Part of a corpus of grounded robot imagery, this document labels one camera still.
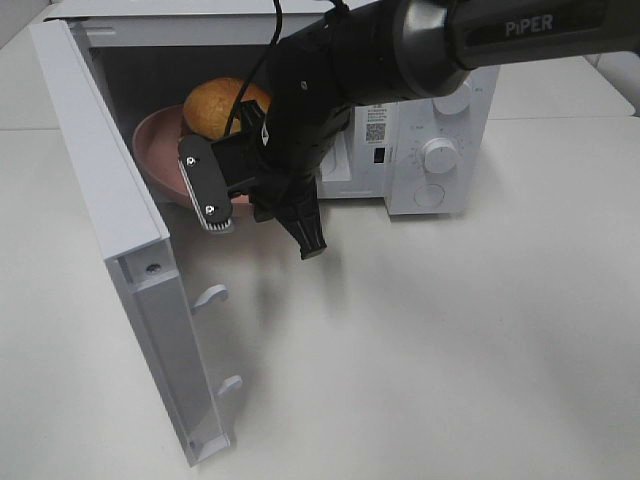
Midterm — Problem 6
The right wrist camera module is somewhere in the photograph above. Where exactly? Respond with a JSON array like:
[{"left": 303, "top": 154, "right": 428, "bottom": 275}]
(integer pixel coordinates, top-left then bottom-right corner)
[{"left": 178, "top": 100, "right": 268, "bottom": 234}]

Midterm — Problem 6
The lower white timer knob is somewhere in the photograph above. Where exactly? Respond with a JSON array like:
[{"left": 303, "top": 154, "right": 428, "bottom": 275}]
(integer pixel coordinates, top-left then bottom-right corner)
[{"left": 421, "top": 138, "right": 461, "bottom": 174}]

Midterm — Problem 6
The white microwave door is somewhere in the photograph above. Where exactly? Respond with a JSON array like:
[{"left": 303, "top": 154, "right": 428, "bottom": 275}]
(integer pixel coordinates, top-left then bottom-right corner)
[{"left": 30, "top": 20, "right": 231, "bottom": 466}]

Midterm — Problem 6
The upper white power knob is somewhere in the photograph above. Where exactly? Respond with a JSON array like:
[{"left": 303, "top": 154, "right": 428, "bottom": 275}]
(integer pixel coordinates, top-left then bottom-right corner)
[{"left": 433, "top": 78, "right": 472, "bottom": 116}]

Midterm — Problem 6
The pink round plate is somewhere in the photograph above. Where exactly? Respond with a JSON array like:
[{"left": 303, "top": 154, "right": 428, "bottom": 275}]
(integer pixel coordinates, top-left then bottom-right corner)
[{"left": 132, "top": 104, "right": 226, "bottom": 220}]

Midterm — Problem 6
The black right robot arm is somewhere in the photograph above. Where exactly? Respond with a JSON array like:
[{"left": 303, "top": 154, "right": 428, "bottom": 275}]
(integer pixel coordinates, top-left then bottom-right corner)
[{"left": 251, "top": 0, "right": 639, "bottom": 258}]

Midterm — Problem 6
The white microwave oven body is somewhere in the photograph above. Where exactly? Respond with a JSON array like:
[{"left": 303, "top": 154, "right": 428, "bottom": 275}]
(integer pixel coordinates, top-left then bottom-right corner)
[{"left": 35, "top": 1, "right": 498, "bottom": 215}]

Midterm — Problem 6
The burger with bun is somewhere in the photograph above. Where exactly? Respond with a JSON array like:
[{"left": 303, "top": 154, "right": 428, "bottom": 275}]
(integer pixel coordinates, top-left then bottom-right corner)
[{"left": 183, "top": 77, "right": 243, "bottom": 140}]

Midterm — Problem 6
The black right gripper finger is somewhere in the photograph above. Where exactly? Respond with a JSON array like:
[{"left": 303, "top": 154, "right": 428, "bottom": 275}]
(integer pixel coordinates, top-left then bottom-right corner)
[{"left": 277, "top": 175, "right": 326, "bottom": 260}]

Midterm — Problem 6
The round door release button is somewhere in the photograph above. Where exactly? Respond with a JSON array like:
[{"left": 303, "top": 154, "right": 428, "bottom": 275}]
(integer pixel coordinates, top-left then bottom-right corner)
[{"left": 414, "top": 184, "right": 445, "bottom": 208}]

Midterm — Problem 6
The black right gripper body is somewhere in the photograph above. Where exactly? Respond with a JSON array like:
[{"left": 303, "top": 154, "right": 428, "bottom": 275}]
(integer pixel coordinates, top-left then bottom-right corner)
[{"left": 249, "top": 114, "right": 350, "bottom": 222}]

